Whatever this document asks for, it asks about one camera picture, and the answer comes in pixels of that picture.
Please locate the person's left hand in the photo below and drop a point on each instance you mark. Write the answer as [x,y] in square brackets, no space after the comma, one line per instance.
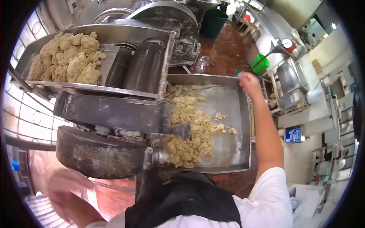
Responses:
[67,189]

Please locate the person's right hand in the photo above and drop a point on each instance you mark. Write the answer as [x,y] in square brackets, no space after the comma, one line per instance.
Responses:
[251,84]

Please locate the person's right fingers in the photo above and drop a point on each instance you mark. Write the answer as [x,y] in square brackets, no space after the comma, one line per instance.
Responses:
[243,78]

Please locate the green plastic scraper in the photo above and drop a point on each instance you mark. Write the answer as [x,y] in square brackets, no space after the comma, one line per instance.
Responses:
[238,72]

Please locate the bright green bucket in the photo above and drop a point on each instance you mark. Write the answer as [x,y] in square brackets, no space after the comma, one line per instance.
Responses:
[260,64]

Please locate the steel catch tray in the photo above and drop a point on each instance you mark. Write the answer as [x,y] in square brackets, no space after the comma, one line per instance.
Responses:
[228,114]

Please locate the steel counter machine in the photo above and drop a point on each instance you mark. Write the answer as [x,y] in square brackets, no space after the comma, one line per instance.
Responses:
[290,82]

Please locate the beige plastic chair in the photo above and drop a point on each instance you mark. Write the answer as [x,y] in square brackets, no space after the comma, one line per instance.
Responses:
[249,26]

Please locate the red kitchen scale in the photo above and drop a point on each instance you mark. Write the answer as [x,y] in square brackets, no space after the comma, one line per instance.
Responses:
[288,45]

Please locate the dark green bin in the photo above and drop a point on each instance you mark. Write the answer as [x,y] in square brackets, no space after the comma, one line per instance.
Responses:
[213,24]

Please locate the pile of crumbled dough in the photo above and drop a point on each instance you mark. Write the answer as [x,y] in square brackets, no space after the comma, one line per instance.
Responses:
[188,125]

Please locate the dough roller machine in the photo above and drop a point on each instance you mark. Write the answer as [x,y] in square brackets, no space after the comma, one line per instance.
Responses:
[114,114]

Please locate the person's body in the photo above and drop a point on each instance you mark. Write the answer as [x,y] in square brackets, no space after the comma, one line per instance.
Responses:
[182,205]

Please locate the lump of kneaded dough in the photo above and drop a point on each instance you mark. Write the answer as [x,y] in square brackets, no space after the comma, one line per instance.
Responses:
[68,58]

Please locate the window with metal grille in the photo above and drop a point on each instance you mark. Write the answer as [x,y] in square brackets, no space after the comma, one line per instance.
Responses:
[25,114]

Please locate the blue wall sign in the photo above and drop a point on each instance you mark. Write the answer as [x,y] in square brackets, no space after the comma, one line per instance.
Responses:
[293,134]

